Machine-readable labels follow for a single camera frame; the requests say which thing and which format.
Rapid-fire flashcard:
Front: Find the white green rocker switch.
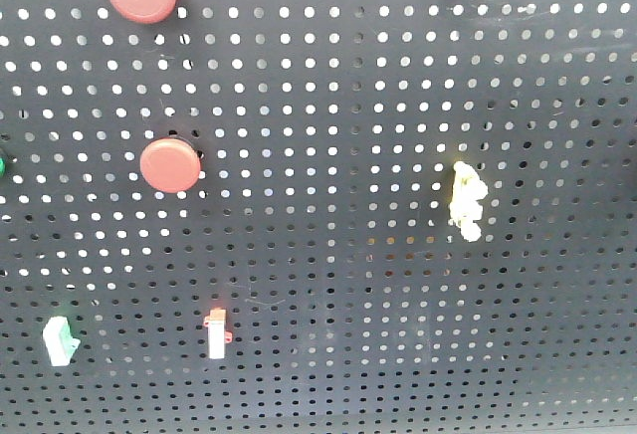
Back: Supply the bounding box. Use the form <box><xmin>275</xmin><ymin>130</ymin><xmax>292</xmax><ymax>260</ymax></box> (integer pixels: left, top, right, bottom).
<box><xmin>42</xmin><ymin>316</ymin><xmax>81</xmax><ymax>367</ymax></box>

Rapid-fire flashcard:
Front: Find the black perforated pegboard panel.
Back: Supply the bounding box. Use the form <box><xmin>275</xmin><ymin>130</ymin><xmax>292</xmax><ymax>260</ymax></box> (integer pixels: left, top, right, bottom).
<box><xmin>1</xmin><ymin>0</ymin><xmax>636</xmax><ymax>433</ymax></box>

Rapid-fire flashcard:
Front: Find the white red rocker switch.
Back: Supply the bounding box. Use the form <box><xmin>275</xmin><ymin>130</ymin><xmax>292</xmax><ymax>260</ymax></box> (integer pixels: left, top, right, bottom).
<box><xmin>203</xmin><ymin>308</ymin><xmax>233</xmax><ymax>360</ymax></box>

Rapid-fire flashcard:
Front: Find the lower red push button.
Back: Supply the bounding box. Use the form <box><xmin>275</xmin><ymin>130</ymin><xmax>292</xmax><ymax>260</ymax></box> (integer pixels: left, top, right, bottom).
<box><xmin>139</xmin><ymin>137</ymin><xmax>201</xmax><ymax>193</ymax></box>

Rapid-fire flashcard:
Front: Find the green push button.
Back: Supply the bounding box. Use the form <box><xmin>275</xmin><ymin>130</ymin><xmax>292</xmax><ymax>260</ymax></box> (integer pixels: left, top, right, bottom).
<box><xmin>0</xmin><ymin>150</ymin><xmax>7</xmax><ymax>178</ymax></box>

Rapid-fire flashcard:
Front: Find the yellow toggle handle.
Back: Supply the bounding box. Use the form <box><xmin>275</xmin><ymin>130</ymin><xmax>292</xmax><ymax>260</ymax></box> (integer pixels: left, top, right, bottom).
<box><xmin>449</xmin><ymin>160</ymin><xmax>489</xmax><ymax>242</ymax></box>

